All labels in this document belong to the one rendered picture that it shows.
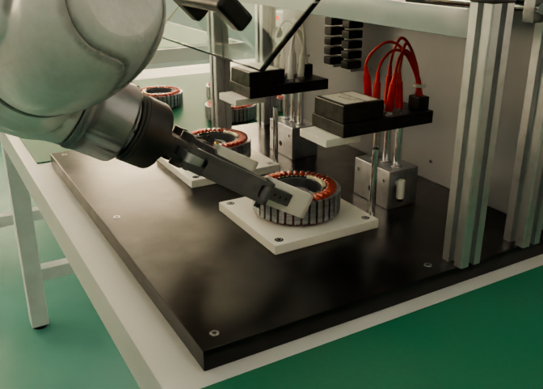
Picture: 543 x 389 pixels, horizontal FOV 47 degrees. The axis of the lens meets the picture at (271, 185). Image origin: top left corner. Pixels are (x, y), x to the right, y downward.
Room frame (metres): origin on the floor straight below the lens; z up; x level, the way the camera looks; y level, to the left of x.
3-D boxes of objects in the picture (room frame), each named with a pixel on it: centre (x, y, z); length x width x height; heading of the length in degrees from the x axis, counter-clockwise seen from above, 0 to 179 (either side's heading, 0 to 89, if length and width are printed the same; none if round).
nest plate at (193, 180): (0.94, 0.09, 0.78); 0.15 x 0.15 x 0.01; 30
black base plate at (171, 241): (0.85, 0.02, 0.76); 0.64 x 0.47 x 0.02; 30
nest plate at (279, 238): (0.73, -0.03, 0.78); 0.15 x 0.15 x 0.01; 30
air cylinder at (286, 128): (1.02, -0.04, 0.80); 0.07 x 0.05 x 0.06; 30
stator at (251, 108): (1.31, 0.09, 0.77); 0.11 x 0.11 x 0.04
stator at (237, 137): (0.94, 0.09, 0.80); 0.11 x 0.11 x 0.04
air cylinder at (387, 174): (0.81, -0.16, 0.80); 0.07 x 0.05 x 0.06; 30
